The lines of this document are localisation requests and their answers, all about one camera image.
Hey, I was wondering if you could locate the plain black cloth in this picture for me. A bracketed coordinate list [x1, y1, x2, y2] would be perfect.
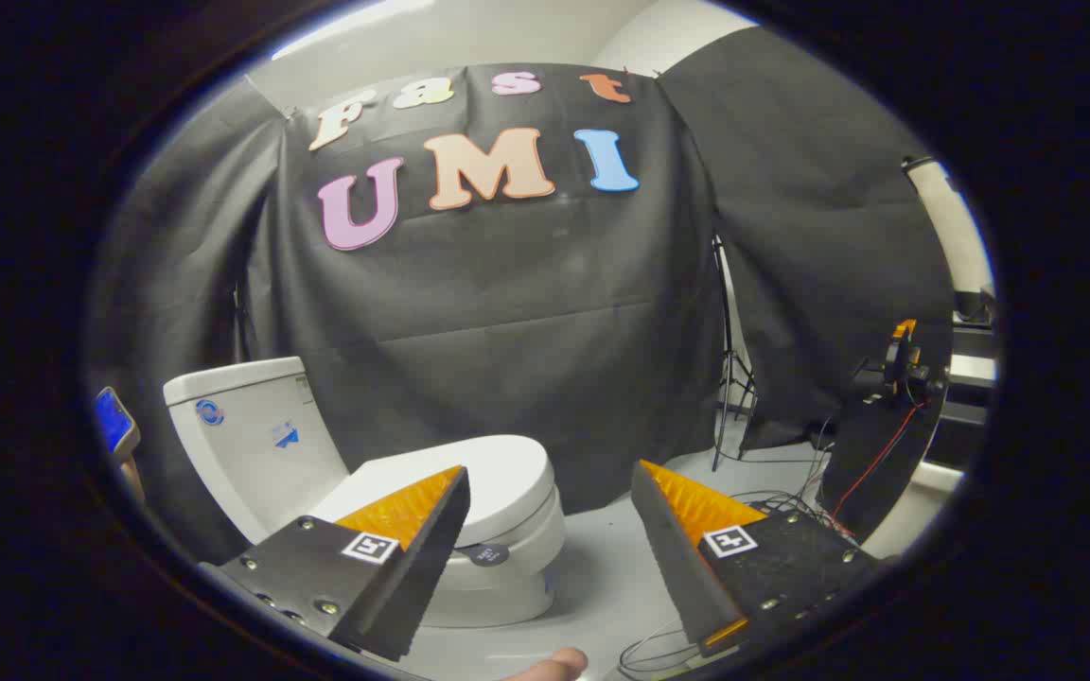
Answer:
[86, 104, 286, 564]
[659, 26, 955, 450]

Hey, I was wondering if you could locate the red cable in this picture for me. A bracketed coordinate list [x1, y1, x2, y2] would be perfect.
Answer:
[829, 402, 920, 531]

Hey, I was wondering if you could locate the white toilet lid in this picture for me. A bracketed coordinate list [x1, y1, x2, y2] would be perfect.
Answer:
[310, 434, 555, 550]

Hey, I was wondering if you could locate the dark shelf unit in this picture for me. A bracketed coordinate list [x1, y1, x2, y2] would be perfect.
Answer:
[923, 293, 998, 469]

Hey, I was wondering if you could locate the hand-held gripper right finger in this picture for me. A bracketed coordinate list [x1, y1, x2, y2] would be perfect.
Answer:
[630, 459, 885, 660]

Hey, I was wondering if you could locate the coiled black cable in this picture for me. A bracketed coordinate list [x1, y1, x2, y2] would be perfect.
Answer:
[730, 487, 839, 533]

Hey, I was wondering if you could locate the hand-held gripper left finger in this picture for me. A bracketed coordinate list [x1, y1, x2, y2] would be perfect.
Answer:
[197, 463, 472, 663]

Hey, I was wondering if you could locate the white toilet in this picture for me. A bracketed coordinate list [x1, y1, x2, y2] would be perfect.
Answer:
[163, 357, 567, 630]

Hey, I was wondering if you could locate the black backdrop cloth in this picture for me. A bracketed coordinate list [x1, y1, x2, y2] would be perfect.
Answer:
[242, 64, 726, 516]

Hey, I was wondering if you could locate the black light stand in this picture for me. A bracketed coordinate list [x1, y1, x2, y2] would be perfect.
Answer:
[711, 236, 759, 474]

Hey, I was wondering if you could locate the blue smartphone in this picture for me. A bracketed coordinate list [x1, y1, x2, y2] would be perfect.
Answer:
[94, 386, 141, 464]

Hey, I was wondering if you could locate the black orange gripper device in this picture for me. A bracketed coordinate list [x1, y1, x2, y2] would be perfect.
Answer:
[881, 319, 934, 403]

